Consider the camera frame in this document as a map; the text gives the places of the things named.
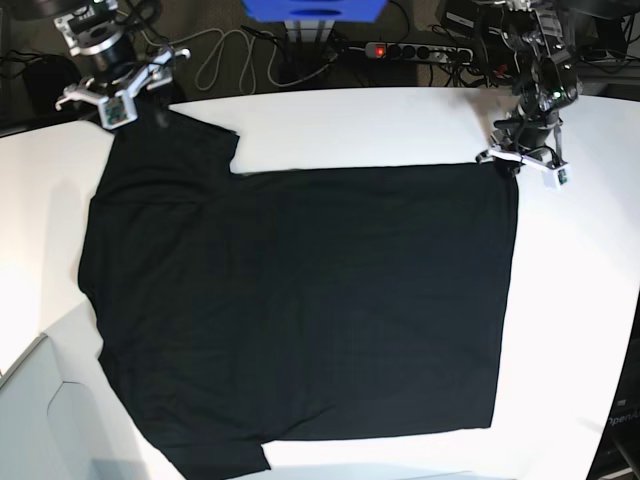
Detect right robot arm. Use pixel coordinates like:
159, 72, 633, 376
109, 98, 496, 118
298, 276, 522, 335
24, 1, 191, 130

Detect blue box overhead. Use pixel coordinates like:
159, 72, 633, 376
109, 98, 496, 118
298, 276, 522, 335
242, 0, 387, 23

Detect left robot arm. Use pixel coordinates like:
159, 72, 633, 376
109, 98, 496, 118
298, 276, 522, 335
474, 1, 581, 189

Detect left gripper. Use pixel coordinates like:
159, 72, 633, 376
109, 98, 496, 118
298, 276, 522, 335
475, 117, 570, 178

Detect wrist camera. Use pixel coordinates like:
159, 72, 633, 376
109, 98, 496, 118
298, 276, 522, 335
98, 96, 138, 130
543, 165, 571, 190

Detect black T-shirt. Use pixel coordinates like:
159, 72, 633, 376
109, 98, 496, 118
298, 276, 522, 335
78, 107, 519, 479

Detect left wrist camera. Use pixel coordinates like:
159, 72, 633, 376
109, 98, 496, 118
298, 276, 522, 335
543, 165, 571, 190

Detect white power strip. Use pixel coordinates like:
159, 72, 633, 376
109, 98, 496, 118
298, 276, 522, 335
364, 42, 474, 66

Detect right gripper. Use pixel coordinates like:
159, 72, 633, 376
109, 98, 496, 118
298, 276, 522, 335
54, 48, 191, 128

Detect grey cable loops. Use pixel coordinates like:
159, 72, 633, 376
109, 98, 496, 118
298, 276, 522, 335
193, 27, 341, 93

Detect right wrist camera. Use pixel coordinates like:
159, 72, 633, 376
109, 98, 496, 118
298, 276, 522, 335
98, 96, 138, 130

